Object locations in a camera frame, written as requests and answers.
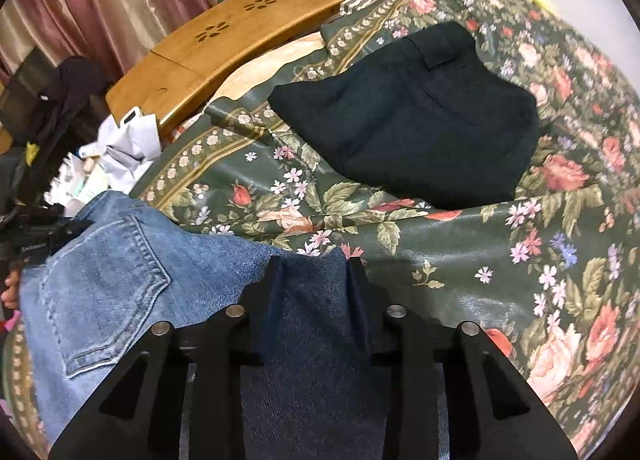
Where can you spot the person's left hand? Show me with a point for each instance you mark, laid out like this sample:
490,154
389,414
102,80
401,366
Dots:
9,290

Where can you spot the green floral bedspread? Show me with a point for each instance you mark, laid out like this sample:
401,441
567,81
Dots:
465,260

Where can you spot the dark cloth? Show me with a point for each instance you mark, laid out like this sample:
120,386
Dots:
70,95

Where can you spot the black folded pants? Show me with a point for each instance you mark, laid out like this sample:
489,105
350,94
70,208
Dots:
415,130

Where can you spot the blue denim jeans pants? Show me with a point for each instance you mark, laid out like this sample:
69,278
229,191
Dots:
111,280

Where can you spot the white plastic bag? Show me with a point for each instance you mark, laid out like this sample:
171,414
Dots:
127,147

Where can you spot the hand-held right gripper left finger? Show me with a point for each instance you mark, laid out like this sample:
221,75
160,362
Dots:
259,301

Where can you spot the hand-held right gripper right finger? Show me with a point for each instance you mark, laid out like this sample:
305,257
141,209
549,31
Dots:
361,297

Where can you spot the wooden lap table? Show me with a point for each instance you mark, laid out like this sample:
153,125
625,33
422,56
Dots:
210,47

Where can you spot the pile of white packets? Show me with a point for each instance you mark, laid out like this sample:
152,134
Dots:
80,180

